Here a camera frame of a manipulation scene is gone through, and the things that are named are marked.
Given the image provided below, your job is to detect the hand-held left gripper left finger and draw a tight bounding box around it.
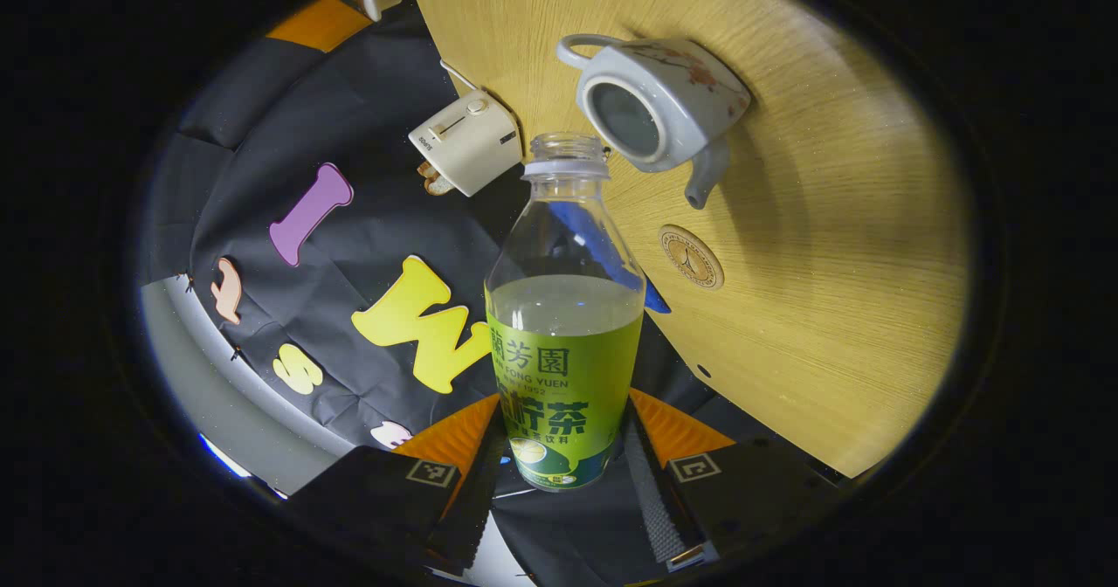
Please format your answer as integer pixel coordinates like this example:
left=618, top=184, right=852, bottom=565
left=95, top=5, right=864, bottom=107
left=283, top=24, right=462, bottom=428
left=288, top=393, right=506, bottom=572

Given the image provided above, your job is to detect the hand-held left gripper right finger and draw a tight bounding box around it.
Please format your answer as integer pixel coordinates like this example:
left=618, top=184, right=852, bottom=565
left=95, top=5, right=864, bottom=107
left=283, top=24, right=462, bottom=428
left=625, top=386, right=839, bottom=572

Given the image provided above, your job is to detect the green label water bottle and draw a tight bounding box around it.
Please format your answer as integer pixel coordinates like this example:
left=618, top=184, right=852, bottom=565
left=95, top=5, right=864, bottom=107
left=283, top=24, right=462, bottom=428
left=485, top=133, right=647, bottom=492

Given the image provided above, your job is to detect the round wooden coaster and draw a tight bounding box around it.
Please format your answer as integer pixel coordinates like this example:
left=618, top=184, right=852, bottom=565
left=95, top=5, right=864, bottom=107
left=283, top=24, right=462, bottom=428
left=658, top=224, right=726, bottom=291

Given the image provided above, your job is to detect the grey ceramic teacup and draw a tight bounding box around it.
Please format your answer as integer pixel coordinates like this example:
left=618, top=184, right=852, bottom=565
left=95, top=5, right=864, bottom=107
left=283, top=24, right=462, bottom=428
left=556, top=34, right=752, bottom=211

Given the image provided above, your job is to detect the white toaster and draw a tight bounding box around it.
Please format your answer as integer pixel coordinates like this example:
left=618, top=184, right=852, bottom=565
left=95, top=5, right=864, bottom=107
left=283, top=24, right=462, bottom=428
left=408, top=89, right=523, bottom=197

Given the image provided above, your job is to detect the toast bread slice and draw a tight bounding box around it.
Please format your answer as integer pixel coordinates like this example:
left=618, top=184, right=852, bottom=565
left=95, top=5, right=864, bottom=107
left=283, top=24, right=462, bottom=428
left=417, top=161, right=455, bottom=197

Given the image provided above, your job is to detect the white toaster cable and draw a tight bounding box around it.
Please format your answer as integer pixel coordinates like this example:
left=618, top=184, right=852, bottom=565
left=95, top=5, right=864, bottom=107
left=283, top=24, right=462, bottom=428
left=439, top=60, right=483, bottom=100

